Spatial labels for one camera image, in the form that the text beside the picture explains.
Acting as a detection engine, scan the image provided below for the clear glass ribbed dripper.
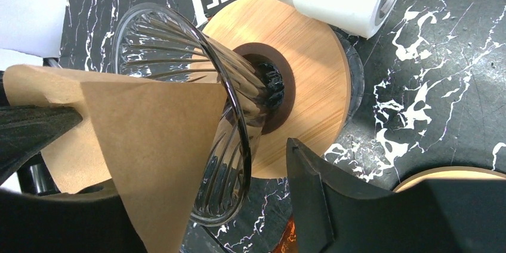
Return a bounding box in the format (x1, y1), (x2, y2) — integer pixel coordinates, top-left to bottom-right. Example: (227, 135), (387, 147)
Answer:
(112, 2), (294, 226)

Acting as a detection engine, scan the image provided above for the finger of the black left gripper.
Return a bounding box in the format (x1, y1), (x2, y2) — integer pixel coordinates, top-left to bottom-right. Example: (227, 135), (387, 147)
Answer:
(1, 106), (83, 183)

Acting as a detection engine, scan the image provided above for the clear glass server pitcher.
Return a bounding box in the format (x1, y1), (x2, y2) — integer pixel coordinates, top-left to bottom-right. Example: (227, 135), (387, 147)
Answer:
(332, 27), (365, 126)

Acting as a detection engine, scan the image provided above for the wooden ring dripper holder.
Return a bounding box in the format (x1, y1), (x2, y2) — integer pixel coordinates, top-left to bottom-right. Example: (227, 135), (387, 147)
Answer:
(203, 0), (351, 179)

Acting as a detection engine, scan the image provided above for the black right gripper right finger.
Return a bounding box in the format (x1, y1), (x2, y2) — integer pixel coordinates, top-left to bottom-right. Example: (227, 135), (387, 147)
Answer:
(286, 138), (505, 252)

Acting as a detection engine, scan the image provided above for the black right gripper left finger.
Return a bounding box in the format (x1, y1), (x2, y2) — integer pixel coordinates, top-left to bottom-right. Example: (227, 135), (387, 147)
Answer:
(1, 180), (146, 252)

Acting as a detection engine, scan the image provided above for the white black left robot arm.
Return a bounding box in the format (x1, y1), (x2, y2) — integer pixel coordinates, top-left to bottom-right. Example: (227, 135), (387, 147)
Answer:
(1, 0), (82, 183)

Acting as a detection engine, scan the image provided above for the amber glass server pitcher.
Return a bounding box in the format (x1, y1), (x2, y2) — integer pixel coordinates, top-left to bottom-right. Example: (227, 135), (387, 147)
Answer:
(272, 215), (298, 253)

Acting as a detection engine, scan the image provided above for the brown paper coffee filter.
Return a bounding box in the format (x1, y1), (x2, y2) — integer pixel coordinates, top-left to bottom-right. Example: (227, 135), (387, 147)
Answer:
(4, 65), (205, 252)

